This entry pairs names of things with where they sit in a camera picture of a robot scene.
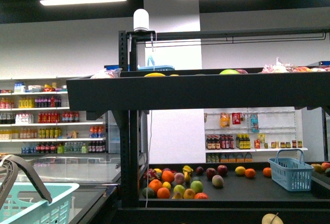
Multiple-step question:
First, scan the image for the white drinks shelf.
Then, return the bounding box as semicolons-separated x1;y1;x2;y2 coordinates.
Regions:
1;76;107;155

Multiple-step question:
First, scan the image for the black metal display shelf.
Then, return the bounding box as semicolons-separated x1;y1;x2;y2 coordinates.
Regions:
67;31;329;223

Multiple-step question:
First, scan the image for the small blue plastic basket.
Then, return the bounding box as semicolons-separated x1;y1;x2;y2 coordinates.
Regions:
268;149;314;192

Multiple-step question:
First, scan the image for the dark red apple far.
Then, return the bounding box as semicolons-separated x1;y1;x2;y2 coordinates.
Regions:
217;165;228;177

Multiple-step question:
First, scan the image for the light teal plastic basket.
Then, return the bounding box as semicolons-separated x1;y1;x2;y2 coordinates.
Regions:
1;182;79;223

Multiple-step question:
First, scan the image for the white dome camera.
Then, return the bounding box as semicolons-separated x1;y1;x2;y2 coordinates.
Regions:
133;9;150;32

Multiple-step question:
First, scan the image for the green apple far shelf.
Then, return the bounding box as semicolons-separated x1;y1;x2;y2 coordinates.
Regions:
190;180;203;194

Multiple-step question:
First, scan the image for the yellow lemon far shelf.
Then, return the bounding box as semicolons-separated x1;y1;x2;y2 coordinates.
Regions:
235;166;246;176

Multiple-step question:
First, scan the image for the white pegboard sauce shelf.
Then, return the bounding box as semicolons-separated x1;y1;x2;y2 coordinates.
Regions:
204;107;308;163

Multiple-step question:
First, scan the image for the orange on far shelf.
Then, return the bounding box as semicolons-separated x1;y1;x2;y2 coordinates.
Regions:
161;170;175;183

